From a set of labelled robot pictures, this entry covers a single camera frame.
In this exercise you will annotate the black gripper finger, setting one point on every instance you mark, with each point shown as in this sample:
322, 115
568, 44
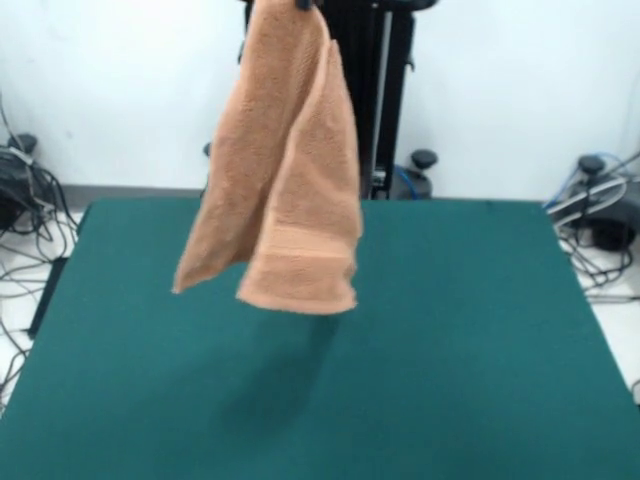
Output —
306, 4

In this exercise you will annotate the tan terry towel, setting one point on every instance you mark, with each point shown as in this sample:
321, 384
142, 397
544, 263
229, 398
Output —
280, 150

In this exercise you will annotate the black round knob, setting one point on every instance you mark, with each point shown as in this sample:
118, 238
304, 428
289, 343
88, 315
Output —
21, 142
424, 159
206, 149
590, 164

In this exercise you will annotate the dark green table cloth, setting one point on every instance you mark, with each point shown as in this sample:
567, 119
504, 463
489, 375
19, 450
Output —
450, 300

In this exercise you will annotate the dark grey stand base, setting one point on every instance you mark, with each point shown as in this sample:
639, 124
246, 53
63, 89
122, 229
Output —
610, 225
7, 200

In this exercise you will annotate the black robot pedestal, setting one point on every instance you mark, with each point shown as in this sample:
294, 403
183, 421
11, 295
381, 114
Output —
370, 100

